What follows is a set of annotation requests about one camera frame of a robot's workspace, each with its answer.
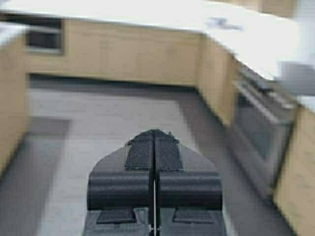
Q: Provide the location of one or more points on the built-in steel oven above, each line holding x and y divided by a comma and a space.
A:
262, 122

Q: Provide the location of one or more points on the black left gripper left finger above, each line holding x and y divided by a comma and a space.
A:
120, 193

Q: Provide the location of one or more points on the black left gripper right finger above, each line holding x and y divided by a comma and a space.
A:
188, 190

